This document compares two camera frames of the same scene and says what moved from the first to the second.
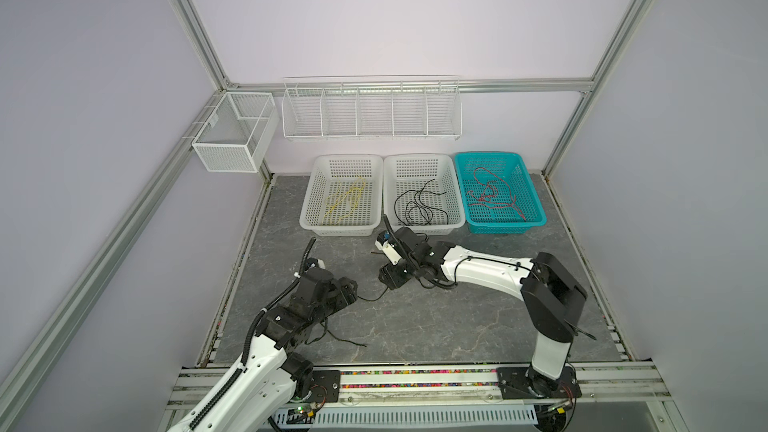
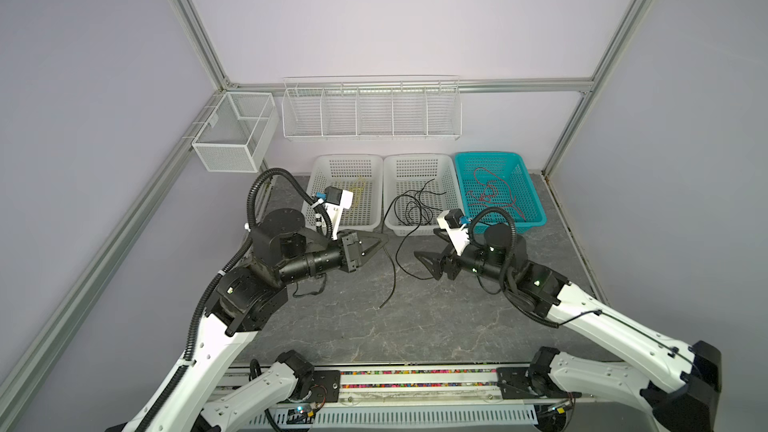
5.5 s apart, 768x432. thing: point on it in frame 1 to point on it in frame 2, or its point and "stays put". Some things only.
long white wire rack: (377, 107) stays put
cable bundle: (327, 332) to (418, 204)
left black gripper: (343, 292) to (350, 248)
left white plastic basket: (344, 197) stays put
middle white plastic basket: (423, 192) stays put
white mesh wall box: (238, 133) stays put
